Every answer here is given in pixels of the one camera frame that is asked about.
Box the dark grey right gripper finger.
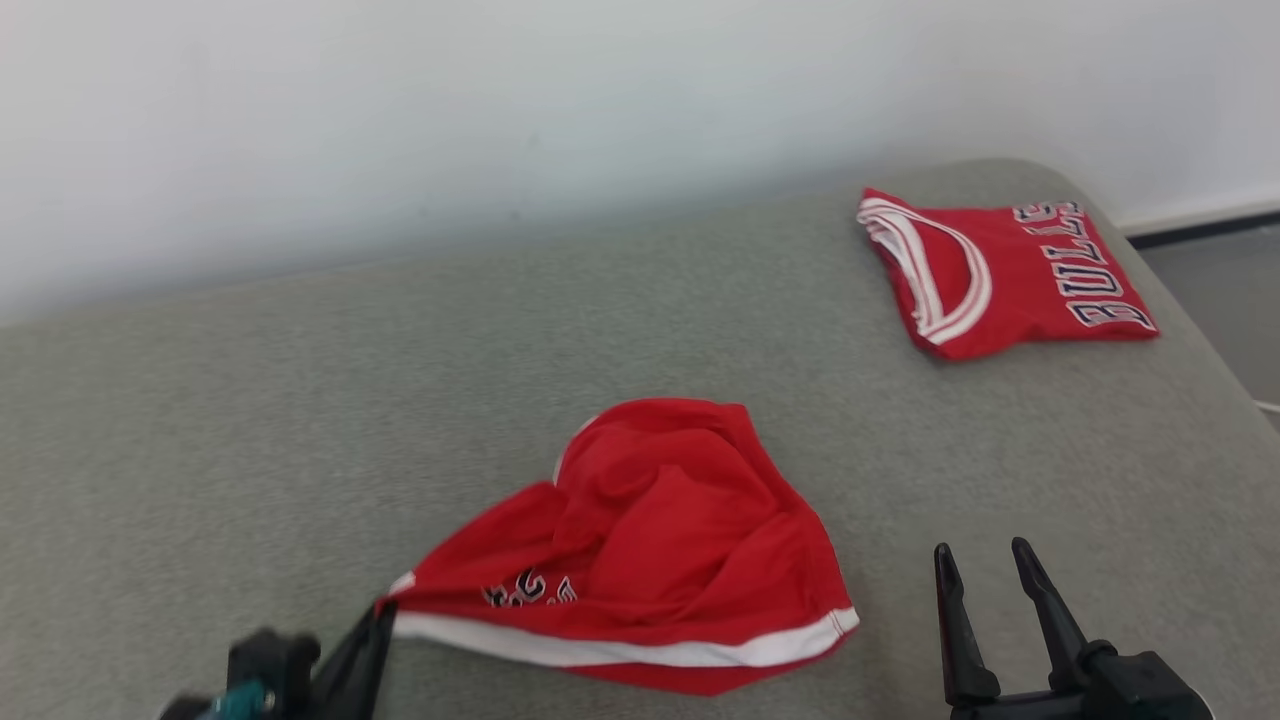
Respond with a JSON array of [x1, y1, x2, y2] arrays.
[[1011, 537, 1091, 691], [934, 543, 1001, 706]]

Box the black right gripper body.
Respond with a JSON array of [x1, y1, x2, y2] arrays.
[[948, 688, 1101, 720]]

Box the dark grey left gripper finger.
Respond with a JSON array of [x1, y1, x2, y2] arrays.
[[310, 600, 398, 720]]

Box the red Bulls basketball jersey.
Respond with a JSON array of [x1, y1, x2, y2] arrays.
[[856, 187, 1161, 363]]

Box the grey fabric sofa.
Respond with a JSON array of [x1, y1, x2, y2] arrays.
[[0, 155, 1280, 720]]

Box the white and black baseboard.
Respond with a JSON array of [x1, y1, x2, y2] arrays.
[[1118, 195, 1280, 249]]

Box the teal left camera connector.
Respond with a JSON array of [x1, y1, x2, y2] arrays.
[[205, 680, 276, 720]]

